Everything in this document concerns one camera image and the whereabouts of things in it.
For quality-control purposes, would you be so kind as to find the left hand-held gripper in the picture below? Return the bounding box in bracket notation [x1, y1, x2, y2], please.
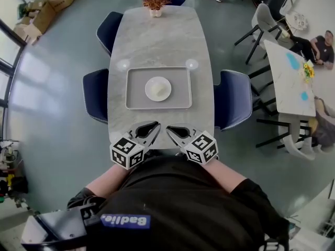
[109, 120, 161, 170]

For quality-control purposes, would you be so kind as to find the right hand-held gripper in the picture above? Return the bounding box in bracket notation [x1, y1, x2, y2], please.
[165, 123, 219, 165]

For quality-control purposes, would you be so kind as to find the pale food piece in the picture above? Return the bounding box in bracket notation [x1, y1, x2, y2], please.
[151, 84, 168, 96]

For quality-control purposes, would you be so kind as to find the round white plate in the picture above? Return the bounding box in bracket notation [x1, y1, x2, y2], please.
[144, 76, 172, 102]

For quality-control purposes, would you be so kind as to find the person's right forearm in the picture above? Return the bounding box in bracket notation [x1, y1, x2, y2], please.
[201, 158, 248, 195]

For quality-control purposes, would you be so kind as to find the person's left forearm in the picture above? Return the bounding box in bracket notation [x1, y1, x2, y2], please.
[85, 163, 131, 200]

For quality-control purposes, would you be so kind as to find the grey marble dining table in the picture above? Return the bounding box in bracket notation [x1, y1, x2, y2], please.
[107, 5, 216, 151]

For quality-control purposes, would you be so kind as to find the grey rectangular tray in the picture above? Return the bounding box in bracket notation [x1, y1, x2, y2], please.
[125, 66, 193, 111]

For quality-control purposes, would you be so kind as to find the person's black shirt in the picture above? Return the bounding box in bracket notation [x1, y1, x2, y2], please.
[66, 155, 291, 251]

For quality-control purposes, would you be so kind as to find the white marble side table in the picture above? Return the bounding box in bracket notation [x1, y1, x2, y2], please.
[255, 39, 317, 149]

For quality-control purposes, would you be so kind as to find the black chest-mounted pack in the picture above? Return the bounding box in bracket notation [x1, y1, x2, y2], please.
[20, 202, 102, 251]

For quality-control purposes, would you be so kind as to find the large blue mat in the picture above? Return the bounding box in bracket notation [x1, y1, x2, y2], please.
[285, 52, 300, 70]

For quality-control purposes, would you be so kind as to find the sunflower bouquet vase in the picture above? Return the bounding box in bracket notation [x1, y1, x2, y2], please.
[299, 61, 316, 83]

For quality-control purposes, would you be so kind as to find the cluttered equipment rack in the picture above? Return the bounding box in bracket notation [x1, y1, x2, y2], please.
[0, 140, 29, 209]

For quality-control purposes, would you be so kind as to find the pile of cardboard boxes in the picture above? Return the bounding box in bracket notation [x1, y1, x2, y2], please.
[13, 0, 83, 45]

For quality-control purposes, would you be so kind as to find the white patterned round seat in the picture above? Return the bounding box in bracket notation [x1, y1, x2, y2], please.
[285, 10, 308, 31]

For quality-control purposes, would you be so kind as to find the white marble counter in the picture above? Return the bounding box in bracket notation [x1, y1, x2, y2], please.
[287, 178, 335, 251]

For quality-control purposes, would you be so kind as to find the white strap buckle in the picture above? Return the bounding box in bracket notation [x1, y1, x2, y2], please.
[263, 233, 282, 251]

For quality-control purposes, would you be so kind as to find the black window frame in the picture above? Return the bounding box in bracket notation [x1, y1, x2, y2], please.
[0, 17, 28, 120]

